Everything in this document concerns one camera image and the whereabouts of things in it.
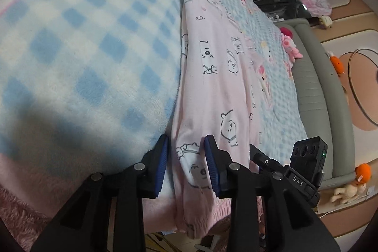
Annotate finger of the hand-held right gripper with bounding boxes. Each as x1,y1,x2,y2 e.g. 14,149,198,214
249,144,289,179

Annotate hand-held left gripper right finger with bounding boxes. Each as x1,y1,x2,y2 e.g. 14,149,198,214
204,134,340,252

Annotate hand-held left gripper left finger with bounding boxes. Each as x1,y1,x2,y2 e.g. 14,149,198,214
30,134,170,252

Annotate pink printed pajama pants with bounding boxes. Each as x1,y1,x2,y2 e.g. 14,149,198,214
171,0,268,240

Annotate beige plush toy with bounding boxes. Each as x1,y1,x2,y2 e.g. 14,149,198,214
330,184,368,205

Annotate round orange plush toy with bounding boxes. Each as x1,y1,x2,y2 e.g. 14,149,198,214
354,163,372,186

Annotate pink plush toy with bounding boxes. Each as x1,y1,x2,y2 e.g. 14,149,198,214
280,34,304,60

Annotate white and yellow plush toy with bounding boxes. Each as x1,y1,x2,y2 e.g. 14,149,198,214
317,15,333,28

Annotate blue checked printed blanket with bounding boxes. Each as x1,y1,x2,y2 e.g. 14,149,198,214
0,0,306,236

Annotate pink fuzzy clothing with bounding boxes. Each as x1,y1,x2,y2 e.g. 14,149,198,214
0,181,48,247

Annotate pink printed cloth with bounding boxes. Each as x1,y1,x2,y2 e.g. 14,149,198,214
290,0,333,18

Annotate gold wall ring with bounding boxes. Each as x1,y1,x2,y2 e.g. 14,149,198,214
348,48,378,126

